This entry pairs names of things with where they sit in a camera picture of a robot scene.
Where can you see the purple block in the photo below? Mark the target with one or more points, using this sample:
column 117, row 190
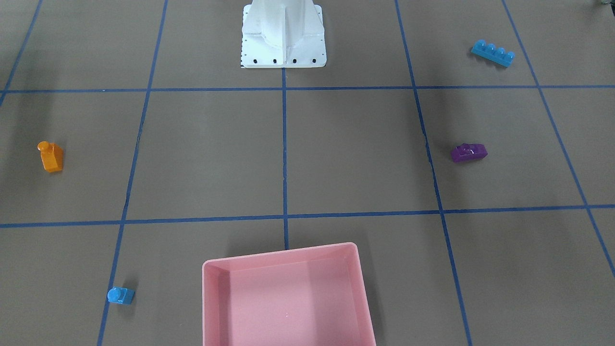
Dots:
column 468, row 152

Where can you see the long blue four-stud block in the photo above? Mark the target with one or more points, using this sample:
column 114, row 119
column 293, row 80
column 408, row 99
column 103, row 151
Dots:
column 491, row 52

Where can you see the small blue block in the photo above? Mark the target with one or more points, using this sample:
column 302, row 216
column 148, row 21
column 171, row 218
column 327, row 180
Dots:
column 120, row 295

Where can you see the orange block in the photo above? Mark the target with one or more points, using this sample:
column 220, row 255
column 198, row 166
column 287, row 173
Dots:
column 51, row 155

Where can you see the pink plastic box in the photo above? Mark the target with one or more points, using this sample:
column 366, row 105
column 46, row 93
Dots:
column 313, row 296

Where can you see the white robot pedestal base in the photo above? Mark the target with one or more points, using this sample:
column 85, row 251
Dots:
column 283, row 34

